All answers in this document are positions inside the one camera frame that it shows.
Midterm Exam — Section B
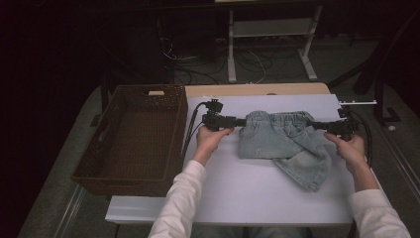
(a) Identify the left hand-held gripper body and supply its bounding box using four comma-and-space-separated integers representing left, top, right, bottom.
201, 94, 232, 133

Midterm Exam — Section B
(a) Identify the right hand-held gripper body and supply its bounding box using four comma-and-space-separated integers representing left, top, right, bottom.
328, 99, 377, 142

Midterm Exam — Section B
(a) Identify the light blue denim skirt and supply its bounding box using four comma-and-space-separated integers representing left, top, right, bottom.
238, 109, 333, 192

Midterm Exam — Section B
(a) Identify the brown woven basket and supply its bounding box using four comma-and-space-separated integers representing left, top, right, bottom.
70, 83, 189, 198

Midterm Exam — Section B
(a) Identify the person's left hand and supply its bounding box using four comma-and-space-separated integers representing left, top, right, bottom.
192, 127, 235, 167

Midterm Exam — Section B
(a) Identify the person's right hand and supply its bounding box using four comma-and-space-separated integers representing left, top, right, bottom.
324, 132, 370, 175

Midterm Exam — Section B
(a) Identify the black metal stand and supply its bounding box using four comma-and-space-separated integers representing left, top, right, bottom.
326, 9, 420, 126

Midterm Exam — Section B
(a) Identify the white foam board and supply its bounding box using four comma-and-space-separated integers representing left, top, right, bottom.
104, 93, 385, 227

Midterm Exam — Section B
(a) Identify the white metal stand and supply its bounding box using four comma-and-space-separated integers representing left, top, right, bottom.
227, 4, 324, 83

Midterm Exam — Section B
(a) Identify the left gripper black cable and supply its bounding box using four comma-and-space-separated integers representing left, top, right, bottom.
179, 101, 210, 170

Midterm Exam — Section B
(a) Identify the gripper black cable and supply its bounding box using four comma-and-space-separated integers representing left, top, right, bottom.
350, 110, 374, 168
179, 101, 210, 170

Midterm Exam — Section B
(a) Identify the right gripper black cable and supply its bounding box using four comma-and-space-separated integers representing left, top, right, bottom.
350, 110, 374, 168

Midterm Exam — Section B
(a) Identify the tangle of black floor cables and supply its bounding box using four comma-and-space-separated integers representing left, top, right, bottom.
159, 36, 275, 85

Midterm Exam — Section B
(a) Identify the white floor cable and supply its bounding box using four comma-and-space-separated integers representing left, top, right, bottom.
248, 50, 267, 84

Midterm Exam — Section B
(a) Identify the metal floor rail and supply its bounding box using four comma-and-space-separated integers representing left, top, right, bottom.
377, 123, 420, 199
52, 183, 87, 238

